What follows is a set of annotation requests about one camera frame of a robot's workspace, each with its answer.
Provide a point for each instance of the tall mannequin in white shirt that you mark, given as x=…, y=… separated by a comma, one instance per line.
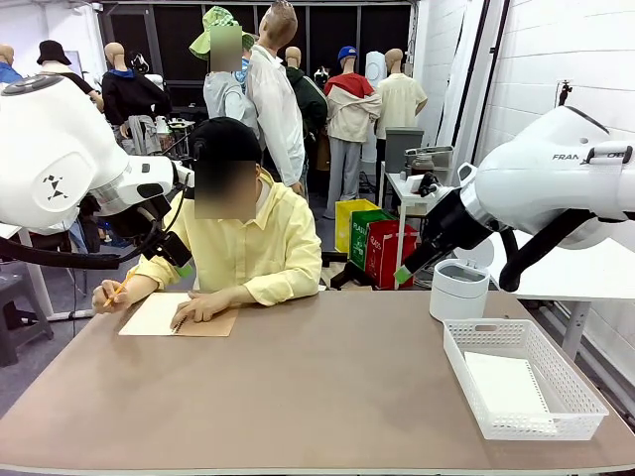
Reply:
x=275, y=109

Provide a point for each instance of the white desk with legs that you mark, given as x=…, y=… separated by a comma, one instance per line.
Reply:
x=74, y=314

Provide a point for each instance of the spiral notebook brown cover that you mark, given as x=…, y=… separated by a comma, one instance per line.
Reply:
x=149, y=317

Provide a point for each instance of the person's left forearm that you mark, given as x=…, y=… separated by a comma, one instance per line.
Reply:
x=278, y=287

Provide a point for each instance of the mannequin with blue cap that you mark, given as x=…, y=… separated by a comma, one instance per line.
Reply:
x=349, y=114

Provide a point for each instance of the brown glass jar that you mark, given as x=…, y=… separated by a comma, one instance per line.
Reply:
x=422, y=166

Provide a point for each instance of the white paper sheet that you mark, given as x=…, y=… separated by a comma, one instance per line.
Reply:
x=501, y=387

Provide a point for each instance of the black vertical wall pipe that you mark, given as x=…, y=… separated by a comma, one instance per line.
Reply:
x=488, y=74

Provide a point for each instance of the black office chair base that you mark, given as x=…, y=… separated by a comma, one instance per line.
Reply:
x=347, y=275

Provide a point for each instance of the silver metal tray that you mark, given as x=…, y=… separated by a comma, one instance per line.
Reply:
x=444, y=154

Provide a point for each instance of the person's right hand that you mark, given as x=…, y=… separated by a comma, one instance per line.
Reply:
x=111, y=297

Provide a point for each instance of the red recycling bin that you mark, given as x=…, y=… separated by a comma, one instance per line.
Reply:
x=387, y=253

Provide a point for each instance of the person's right forearm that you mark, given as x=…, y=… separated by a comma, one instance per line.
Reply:
x=144, y=282

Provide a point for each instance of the small white background table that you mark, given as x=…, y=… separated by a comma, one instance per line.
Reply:
x=401, y=193

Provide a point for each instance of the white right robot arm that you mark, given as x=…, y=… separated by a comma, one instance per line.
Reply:
x=546, y=183

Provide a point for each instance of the mannequin in dark green jacket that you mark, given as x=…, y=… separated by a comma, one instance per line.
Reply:
x=310, y=99

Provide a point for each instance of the mannequin in black sweater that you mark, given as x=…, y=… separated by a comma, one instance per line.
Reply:
x=131, y=94

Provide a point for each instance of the person in yellow shirt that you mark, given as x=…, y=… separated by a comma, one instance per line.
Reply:
x=258, y=243

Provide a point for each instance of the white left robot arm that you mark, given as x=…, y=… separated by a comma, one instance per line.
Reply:
x=49, y=149

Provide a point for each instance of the mannequin with black bucket hat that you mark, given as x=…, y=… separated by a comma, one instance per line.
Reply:
x=52, y=52

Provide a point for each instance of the black baseball cap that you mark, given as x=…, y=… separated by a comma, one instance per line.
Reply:
x=223, y=139

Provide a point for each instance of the white tower fan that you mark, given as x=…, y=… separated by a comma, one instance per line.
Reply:
x=375, y=69

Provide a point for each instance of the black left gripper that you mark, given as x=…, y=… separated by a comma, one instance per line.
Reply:
x=171, y=248

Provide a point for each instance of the black camera tripod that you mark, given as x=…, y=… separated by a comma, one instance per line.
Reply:
x=563, y=94

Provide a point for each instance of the green recycling bin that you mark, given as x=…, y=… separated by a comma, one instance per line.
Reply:
x=359, y=238

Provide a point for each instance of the yellow recycling bin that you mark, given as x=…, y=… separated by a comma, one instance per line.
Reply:
x=344, y=223

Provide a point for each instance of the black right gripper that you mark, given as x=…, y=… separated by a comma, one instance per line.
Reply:
x=459, y=220

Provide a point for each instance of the orange pencil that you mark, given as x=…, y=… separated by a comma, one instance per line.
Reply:
x=126, y=281

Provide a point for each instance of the person's left hand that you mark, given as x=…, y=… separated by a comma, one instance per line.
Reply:
x=198, y=307

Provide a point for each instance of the mannequin with green gingham hat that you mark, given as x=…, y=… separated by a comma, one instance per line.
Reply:
x=225, y=99

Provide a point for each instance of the white side table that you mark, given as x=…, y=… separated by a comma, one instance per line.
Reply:
x=595, y=277

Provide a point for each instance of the white perforated plastic basket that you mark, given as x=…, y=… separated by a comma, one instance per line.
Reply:
x=516, y=429

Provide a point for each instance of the mannequin in cream shirt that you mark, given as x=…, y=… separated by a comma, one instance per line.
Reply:
x=399, y=104

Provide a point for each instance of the mannequin in blue shirt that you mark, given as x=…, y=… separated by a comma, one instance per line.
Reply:
x=7, y=72

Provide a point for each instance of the grey square bin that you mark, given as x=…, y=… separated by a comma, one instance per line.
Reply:
x=402, y=149

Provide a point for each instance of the white round trash can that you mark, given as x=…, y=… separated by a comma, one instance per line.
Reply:
x=456, y=297

